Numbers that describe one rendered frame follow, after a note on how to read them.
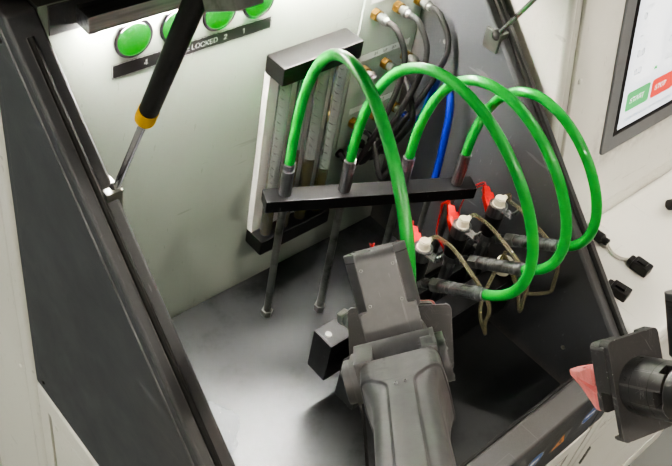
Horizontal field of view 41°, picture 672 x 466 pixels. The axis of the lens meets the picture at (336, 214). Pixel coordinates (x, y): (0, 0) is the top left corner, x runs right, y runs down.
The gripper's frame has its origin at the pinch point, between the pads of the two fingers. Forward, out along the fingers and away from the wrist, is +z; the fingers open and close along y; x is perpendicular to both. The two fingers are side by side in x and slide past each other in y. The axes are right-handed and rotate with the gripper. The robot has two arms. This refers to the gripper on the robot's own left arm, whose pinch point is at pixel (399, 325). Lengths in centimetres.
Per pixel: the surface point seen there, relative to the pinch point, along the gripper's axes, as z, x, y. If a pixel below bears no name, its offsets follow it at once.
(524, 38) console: 35, -36, -20
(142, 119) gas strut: -19.2, -21.9, 21.7
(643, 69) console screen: 48, -32, -41
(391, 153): -6.6, -18.3, 0.0
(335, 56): 3.8, -30.0, 5.7
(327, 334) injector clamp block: 28.6, 5.2, 10.0
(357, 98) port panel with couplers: 44, -29, 5
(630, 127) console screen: 54, -23, -40
